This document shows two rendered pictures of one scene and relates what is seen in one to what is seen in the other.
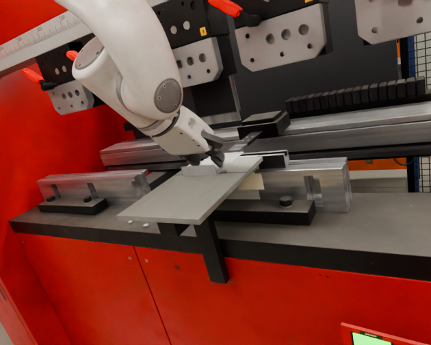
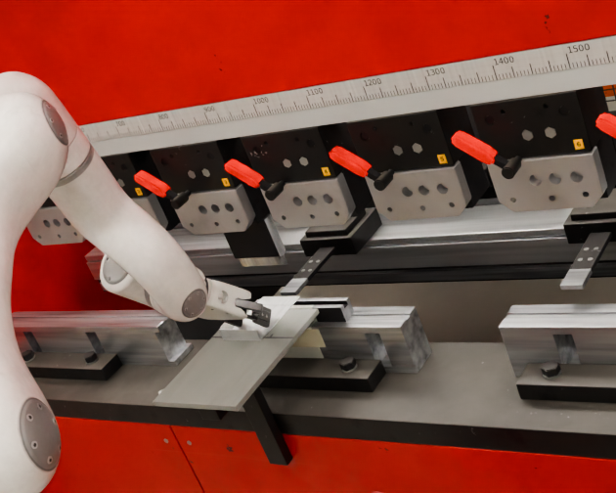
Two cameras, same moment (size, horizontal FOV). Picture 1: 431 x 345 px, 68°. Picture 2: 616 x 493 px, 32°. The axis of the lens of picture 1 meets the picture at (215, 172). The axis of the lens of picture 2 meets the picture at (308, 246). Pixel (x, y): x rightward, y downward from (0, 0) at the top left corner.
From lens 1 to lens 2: 118 cm
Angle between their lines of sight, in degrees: 8
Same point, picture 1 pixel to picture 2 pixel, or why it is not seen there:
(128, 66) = (158, 293)
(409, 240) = (454, 408)
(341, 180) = (403, 339)
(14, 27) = not seen: outside the picture
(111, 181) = (125, 332)
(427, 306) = (472, 471)
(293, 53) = (323, 217)
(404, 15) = (410, 201)
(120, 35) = (150, 275)
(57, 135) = not seen: hidden behind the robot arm
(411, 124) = (518, 241)
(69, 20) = not seen: hidden behind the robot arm
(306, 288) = (372, 463)
